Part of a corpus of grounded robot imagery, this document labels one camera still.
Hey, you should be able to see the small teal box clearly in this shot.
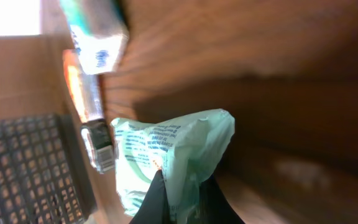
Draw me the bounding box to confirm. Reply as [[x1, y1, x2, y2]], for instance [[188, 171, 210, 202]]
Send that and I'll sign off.
[[59, 0, 129, 75]]

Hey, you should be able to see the small orange box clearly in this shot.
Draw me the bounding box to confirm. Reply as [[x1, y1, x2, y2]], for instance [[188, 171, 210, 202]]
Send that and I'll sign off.
[[62, 50, 105, 123]]

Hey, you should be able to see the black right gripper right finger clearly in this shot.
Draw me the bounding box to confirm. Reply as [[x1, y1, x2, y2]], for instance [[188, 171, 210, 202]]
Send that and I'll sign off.
[[187, 175, 245, 224]]

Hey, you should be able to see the teal candy pouch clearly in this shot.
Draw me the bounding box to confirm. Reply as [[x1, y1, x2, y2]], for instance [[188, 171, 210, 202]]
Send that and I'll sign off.
[[111, 109, 235, 223]]

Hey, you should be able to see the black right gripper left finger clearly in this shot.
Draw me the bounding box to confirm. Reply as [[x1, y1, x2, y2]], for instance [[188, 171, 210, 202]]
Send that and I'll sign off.
[[129, 170, 170, 224]]

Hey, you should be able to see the black round-logo packet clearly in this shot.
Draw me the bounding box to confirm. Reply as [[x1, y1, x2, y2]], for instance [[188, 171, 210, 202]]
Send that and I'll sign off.
[[80, 119, 115, 174]]

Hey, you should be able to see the grey plastic shopping basket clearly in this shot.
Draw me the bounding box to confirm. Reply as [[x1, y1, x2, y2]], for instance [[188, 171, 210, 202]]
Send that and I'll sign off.
[[0, 114, 98, 223]]

